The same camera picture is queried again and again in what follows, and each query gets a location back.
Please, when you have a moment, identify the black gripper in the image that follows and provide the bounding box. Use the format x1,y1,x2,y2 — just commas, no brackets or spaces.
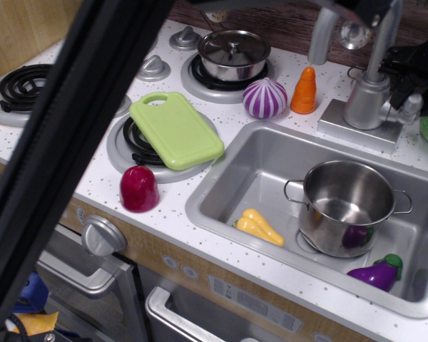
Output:
379,40,428,117

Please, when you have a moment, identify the silver faucet lever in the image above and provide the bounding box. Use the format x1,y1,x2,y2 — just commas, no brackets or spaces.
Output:
379,92,424,125

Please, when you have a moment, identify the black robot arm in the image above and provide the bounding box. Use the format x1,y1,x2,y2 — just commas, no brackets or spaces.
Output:
0,1,428,341

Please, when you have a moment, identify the hanging steel ladle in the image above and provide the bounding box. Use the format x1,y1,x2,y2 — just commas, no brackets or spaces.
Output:
337,20,372,50

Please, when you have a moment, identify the silver toy faucet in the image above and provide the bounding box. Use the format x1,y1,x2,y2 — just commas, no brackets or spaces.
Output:
317,1,403,154

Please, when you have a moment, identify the orange toy carrot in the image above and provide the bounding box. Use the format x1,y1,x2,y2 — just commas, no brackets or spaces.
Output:
290,66,317,114

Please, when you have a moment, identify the large steel pot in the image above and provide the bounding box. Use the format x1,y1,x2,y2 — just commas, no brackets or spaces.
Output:
283,160,413,258

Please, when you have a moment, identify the purple striped toy onion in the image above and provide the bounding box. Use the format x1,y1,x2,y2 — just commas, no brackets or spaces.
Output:
243,78,288,119

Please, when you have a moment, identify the silver sink basin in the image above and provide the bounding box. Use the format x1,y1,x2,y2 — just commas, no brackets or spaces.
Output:
186,122,428,318

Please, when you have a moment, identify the small lidded steel pot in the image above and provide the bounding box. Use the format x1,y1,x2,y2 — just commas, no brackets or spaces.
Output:
198,30,271,82

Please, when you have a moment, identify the purple toy eggplant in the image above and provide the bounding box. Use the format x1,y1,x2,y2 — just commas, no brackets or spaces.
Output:
347,254,403,292

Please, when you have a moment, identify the hanging slotted spoon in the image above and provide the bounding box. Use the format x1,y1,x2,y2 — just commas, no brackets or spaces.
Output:
205,11,229,24

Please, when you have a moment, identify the back right black burner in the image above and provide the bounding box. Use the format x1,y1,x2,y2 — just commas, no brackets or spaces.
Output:
180,53,275,104

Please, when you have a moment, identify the black burner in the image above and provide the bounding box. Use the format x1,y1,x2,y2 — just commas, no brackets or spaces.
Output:
180,53,275,104
106,115,211,184
0,63,52,128

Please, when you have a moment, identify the yellow toy squash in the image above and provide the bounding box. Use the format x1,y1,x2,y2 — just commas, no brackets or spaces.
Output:
233,208,285,247

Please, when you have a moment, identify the silver stove knob back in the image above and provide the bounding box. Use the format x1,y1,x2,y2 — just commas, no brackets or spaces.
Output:
169,26,202,51

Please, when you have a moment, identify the silver stove knob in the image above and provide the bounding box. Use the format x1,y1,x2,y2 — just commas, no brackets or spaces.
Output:
169,26,202,51
136,55,171,82
114,95,131,118

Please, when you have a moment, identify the green cutting board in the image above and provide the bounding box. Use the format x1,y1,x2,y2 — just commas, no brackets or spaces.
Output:
130,92,224,171

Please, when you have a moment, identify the silver stove knob middle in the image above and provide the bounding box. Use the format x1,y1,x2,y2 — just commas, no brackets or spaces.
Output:
136,55,171,82

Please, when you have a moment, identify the silver stove knob front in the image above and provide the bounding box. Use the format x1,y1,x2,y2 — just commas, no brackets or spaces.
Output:
114,95,131,118

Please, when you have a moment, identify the front right black burner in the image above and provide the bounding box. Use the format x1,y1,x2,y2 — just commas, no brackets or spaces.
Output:
106,115,211,184

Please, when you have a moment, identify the red toy vegetable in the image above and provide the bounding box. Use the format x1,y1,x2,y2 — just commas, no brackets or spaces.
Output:
120,165,160,213

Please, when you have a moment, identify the silver oven knob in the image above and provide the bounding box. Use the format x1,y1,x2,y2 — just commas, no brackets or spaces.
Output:
81,214,127,257

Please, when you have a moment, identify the front left black burner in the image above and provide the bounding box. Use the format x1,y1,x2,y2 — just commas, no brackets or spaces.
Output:
0,63,52,128

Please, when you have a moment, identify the blue object on floor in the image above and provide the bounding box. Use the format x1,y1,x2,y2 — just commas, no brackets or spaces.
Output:
12,271,49,314

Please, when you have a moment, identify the yellow cloth on floor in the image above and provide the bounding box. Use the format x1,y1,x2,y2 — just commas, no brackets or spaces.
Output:
17,311,58,336

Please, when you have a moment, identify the silver dishwasher handle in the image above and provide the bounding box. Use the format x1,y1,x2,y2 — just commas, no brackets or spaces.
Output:
146,286,238,341

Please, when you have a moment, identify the silver oven door handle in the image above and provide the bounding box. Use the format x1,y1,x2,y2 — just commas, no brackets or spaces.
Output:
37,252,116,299

